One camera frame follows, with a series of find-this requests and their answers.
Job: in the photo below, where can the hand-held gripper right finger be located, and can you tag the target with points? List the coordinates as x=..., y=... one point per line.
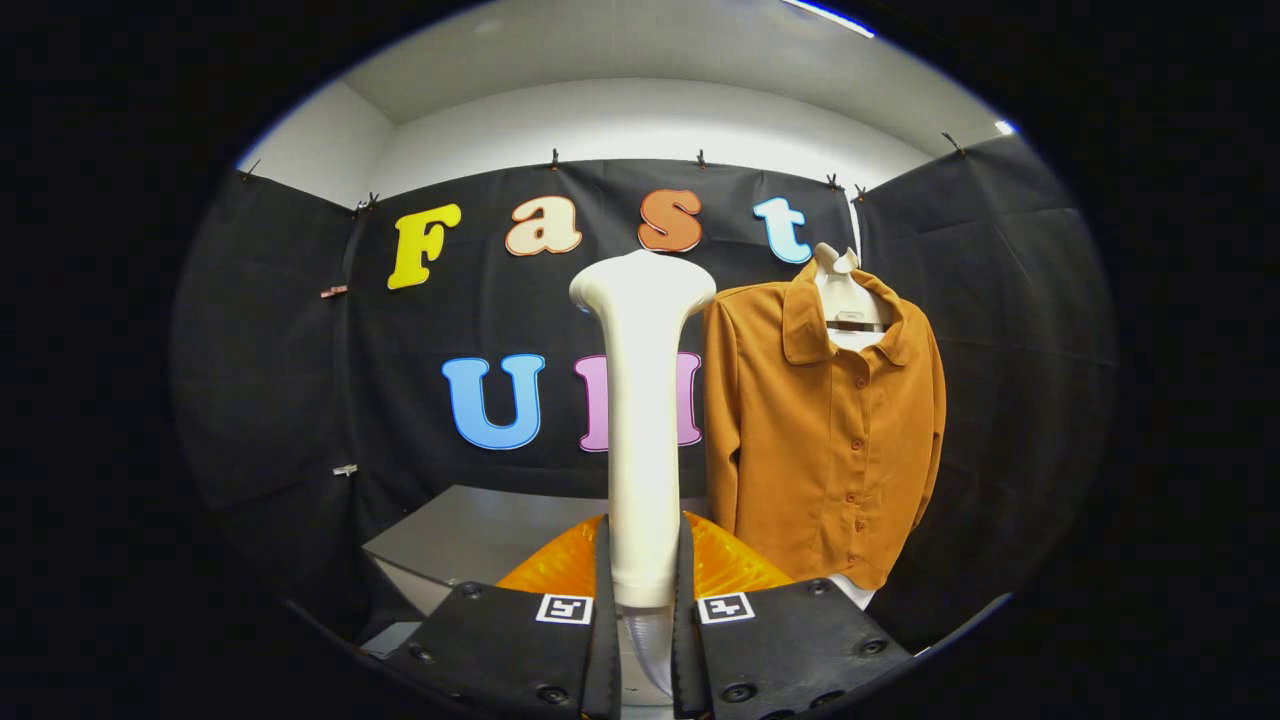
x=688, y=660

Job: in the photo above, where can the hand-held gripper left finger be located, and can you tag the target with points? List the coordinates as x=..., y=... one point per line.
x=600, y=660

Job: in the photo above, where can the white garment steamer head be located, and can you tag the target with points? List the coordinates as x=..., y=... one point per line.
x=640, y=430

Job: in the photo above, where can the orange button shirt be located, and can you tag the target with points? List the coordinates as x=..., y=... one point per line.
x=820, y=450

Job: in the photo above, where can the white clothes hanger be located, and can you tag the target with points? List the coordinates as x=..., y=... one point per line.
x=848, y=300

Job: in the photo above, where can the grey cabinet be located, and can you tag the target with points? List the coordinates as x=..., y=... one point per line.
x=480, y=540

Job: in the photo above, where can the white undergarment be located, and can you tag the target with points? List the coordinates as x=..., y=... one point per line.
x=858, y=592

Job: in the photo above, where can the row of black clips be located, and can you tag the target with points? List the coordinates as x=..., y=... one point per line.
x=554, y=158

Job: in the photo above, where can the long ceiling light panel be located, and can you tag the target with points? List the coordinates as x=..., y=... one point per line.
x=830, y=17

